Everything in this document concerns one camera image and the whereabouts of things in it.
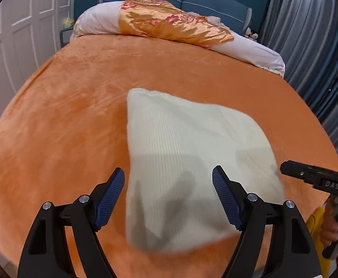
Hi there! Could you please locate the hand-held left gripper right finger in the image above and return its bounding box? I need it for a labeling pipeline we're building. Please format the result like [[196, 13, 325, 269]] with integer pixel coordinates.
[[212, 166, 323, 278]]

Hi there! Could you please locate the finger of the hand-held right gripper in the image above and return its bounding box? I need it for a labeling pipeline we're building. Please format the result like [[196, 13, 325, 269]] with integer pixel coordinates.
[[280, 160, 317, 185]]

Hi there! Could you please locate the person's right hand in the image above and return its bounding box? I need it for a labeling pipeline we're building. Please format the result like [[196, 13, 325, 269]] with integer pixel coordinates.
[[321, 201, 338, 246]]

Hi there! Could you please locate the cream knitted sweater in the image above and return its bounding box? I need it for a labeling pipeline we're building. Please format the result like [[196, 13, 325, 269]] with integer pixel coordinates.
[[126, 88, 285, 253]]

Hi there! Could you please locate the grey pleated curtain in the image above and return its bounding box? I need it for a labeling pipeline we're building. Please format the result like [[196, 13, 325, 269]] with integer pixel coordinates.
[[258, 0, 338, 157]]

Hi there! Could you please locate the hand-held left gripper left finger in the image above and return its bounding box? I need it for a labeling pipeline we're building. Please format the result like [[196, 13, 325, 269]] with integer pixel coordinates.
[[17, 167, 126, 278]]

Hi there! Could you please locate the orange plush blanket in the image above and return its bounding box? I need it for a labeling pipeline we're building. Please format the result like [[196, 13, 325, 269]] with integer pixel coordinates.
[[0, 33, 338, 278]]

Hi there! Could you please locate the yellow cloth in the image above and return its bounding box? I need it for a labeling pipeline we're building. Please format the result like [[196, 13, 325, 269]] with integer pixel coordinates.
[[306, 207, 333, 278]]

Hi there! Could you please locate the white panelled wardrobe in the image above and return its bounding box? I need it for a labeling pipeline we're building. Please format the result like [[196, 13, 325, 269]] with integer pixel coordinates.
[[0, 0, 77, 128]]

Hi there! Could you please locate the white quilt with floral satin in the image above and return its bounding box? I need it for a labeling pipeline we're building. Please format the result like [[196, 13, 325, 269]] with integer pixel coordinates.
[[73, 0, 285, 77]]

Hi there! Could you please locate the white plush toy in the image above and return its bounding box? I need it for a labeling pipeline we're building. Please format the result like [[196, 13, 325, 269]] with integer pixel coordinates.
[[243, 28, 260, 40]]

